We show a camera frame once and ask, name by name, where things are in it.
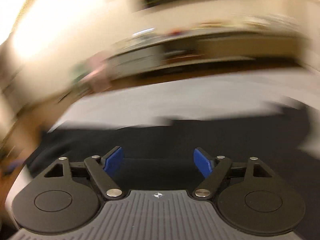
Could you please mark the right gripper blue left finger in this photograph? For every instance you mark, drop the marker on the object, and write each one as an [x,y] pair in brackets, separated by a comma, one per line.
[101,169]

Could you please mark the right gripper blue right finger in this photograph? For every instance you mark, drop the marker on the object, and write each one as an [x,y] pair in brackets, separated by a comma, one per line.
[214,171]

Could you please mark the black trousers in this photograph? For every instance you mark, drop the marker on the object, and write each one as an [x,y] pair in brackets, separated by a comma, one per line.
[161,157]

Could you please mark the pink plastic child chair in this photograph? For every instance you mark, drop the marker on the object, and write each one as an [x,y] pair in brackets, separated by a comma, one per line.
[98,72]

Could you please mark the long low TV cabinet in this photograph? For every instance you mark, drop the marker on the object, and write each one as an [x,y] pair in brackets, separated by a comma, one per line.
[206,46]

